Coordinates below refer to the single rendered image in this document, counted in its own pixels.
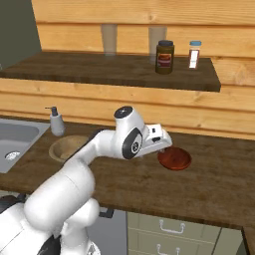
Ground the white drawer handle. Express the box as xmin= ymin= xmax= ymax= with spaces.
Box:
xmin=158 ymin=219 xmax=186 ymax=235
xmin=155 ymin=243 xmax=182 ymax=255

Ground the beige cupboard door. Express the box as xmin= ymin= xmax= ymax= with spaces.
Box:
xmin=212 ymin=226 xmax=248 ymax=255

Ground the grey metal sink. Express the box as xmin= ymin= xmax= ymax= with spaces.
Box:
xmin=0 ymin=118 xmax=51 ymax=174

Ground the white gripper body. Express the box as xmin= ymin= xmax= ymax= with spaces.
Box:
xmin=138 ymin=128 xmax=174 ymax=158

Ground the grey dishwasher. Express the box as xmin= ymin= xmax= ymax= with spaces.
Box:
xmin=87 ymin=206 xmax=129 ymax=255

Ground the grey soap dispenser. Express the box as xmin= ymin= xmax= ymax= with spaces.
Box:
xmin=44 ymin=106 xmax=66 ymax=137

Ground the dark wooden shelf board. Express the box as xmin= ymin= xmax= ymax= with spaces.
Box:
xmin=0 ymin=50 xmax=222 ymax=94

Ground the tan wooden bowl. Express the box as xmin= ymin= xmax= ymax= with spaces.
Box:
xmin=48 ymin=133 xmax=90 ymax=163

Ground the red-brown bowl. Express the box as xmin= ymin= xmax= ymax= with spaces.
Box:
xmin=156 ymin=145 xmax=193 ymax=172

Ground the black dishwasher handle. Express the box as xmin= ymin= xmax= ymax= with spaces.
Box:
xmin=98 ymin=206 xmax=116 ymax=219

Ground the spice shaker with blue lid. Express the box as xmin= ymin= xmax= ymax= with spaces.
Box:
xmin=187 ymin=40 xmax=203 ymax=71

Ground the beige drawer front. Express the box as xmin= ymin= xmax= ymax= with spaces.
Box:
xmin=127 ymin=228 xmax=217 ymax=255
xmin=127 ymin=211 xmax=222 ymax=243

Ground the dark jar with black lid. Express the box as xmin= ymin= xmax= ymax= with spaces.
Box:
xmin=154 ymin=39 xmax=175 ymax=76

